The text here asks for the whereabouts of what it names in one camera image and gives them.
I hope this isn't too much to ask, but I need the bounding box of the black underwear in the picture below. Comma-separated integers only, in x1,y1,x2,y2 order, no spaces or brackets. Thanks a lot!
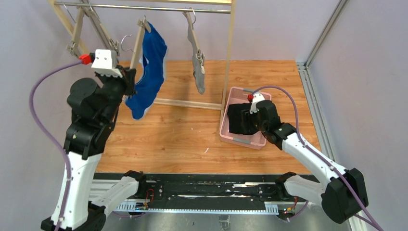
227,103,259,135

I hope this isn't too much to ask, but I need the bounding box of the blue underwear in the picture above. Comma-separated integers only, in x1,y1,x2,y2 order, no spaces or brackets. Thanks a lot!
125,24,168,120

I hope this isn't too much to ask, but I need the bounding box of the wooden clip hanger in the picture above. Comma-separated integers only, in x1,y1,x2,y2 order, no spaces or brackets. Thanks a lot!
82,0,120,56
62,1,85,58

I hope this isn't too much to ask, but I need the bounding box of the wooden hanger with blue underwear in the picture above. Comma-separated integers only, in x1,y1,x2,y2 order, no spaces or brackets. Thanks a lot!
120,16,152,69

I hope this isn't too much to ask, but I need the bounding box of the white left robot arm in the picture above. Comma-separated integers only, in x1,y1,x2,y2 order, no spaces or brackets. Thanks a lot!
40,65,147,231

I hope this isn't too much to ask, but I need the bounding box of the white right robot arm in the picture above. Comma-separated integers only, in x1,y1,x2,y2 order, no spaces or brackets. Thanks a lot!
240,100,369,224

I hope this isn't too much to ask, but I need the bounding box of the empty wooden clip hanger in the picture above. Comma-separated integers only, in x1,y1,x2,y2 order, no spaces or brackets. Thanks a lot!
62,1,85,58

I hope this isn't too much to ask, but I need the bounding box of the grey underwear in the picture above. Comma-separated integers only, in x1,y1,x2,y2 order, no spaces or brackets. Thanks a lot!
188,26,205,94

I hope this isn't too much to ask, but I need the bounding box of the wooden hanger with grey underwear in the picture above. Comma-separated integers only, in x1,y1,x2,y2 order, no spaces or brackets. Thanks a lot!
183,11,205,74

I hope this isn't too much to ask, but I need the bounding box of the pink plastic laundry basket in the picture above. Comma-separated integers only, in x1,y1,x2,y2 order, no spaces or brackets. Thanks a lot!
219,87,267,150

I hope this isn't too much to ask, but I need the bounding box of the metal hanging rod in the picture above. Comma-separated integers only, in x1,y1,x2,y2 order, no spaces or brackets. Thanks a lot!
51,1,231,14

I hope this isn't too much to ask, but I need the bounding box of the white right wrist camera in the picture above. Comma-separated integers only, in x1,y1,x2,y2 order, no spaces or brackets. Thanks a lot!
247,91,265,114

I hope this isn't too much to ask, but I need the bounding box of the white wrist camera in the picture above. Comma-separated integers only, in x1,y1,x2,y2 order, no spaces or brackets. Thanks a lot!
91,49,123,78
247,91,265,114

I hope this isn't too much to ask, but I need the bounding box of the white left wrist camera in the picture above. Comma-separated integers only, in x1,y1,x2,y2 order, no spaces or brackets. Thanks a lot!
91,49,123,78

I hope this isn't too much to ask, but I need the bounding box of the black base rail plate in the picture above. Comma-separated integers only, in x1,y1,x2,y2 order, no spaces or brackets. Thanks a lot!
130,174,296,210

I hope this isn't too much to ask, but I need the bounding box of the wooden clothes rack frame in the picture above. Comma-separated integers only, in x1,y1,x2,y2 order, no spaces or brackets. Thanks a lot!
46,0,238,111

